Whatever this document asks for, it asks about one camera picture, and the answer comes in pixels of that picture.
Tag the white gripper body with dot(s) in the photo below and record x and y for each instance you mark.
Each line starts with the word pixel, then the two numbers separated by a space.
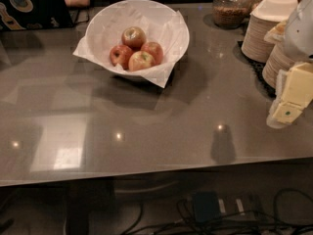
pixel 300 33

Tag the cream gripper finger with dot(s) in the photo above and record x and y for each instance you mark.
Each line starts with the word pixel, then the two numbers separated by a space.
pixel 298 89
pixel 283 114

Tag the red apple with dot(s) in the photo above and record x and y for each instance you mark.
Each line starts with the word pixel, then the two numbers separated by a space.
pixel 155 50
pixel 133 37
pixel 141 60
pixel 120 55

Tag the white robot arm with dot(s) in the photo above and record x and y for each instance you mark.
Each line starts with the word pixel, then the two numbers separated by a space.
pixel 298 35

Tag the white bowl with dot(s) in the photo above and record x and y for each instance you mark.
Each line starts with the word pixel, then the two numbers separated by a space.
pixel 107 30

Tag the front stack of paper plates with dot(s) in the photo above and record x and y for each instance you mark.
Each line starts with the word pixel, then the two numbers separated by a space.
pixel 277 61

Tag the stack of paper plates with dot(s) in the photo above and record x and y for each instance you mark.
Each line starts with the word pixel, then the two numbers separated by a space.
pixel 277 61
pixel 254 46

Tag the black mat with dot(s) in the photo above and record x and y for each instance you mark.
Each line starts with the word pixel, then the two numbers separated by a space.
pixel 257 68

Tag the rear stack of paper plates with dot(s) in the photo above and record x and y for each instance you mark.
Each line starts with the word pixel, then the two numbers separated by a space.
pixel 254 46

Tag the white foam container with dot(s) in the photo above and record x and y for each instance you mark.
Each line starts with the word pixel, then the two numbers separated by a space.
pixel 274 10

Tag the glass jar with grains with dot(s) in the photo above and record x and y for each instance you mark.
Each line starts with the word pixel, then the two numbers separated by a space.
pixel 230 13

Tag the dark power adapter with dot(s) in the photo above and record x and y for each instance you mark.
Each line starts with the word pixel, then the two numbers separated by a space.
pixel 205 206

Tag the white paper liner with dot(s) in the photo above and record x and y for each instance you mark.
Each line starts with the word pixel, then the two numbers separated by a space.
pixel 156 72

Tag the black laptop with stickers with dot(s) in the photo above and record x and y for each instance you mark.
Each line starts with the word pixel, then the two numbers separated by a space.
pixel 16 15

